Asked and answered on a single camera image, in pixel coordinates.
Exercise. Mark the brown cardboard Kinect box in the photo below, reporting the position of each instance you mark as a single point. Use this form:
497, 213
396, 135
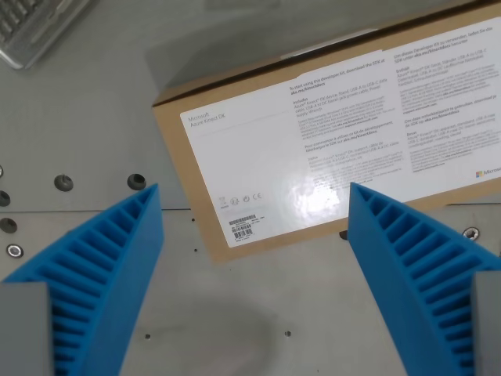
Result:
313, 137

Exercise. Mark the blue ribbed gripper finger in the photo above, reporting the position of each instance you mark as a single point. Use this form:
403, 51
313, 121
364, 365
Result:
395, 250
117, 250

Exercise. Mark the grey computer keyboard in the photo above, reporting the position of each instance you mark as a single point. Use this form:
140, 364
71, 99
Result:
29, 29

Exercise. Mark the shiny silver table screw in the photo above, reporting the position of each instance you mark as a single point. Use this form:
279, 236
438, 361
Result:
15, 250

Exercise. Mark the silver hex socket screw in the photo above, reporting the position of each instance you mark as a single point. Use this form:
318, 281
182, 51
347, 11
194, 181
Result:
471, 233

